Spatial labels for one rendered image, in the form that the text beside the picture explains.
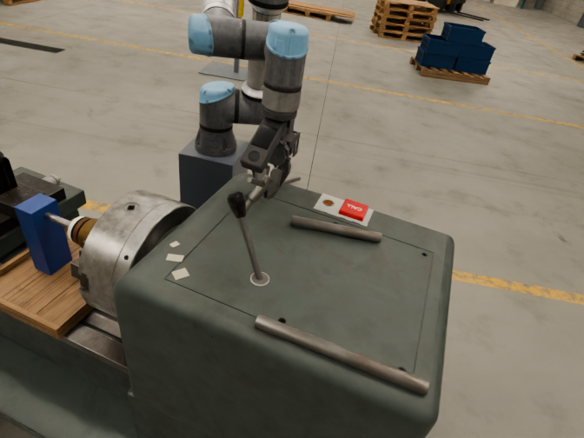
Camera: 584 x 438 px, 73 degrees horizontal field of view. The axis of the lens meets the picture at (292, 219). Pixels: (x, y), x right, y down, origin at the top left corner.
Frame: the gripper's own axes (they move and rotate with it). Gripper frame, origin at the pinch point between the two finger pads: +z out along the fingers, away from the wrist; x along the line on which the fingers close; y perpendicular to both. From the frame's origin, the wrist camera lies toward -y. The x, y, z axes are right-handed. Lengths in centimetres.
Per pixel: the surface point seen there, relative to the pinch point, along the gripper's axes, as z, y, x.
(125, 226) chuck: 6.8, -18.3, 24.3
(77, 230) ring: 18.6, -14.7, 43.7
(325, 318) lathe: 3.9, -23.9, -22.8
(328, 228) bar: 2.2, -1.2, -15.9
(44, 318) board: 39, -29, 45
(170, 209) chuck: 5.7, -9.6, 19.0
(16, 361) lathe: 75, -28, 69
